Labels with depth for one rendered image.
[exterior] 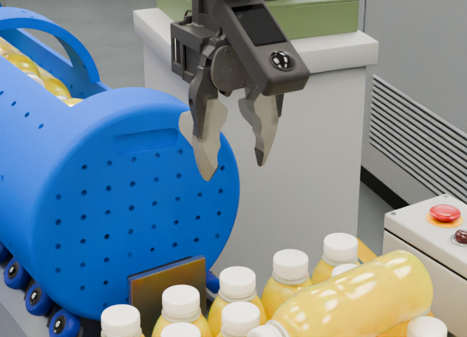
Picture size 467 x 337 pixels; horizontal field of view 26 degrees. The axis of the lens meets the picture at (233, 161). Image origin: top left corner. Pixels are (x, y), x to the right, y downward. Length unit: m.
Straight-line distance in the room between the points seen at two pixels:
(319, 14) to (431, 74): 1.57
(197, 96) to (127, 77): 3.89
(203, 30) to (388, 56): 2.46
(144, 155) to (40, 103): 0.14
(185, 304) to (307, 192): 0.70
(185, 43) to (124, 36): 4.46
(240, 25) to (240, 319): 0.29
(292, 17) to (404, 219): 0.54
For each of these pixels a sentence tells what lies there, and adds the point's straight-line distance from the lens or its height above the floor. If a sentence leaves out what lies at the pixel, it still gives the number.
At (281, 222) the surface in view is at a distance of 1.72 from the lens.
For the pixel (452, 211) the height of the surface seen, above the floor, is 1.11.
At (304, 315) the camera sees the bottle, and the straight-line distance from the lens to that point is 0.93.
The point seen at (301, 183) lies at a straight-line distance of 1.70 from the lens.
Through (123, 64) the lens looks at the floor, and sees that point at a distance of 5.03.
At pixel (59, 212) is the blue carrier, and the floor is 1.13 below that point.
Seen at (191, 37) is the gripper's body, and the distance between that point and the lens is 0.99.
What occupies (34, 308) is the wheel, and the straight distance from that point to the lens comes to 1.31.
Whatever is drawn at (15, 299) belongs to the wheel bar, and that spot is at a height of 0.93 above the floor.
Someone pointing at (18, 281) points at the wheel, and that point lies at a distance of 1.36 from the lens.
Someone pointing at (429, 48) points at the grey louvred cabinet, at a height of 0.66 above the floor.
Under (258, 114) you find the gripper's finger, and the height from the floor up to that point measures 1.27.
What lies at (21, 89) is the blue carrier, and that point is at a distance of 1.28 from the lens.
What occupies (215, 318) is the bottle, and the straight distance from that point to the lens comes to 1.10.
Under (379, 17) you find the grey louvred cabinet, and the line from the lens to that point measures 3.46.
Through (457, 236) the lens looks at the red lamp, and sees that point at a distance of 1.16.
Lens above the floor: 1.66
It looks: 25 degrees down
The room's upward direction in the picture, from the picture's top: straight up
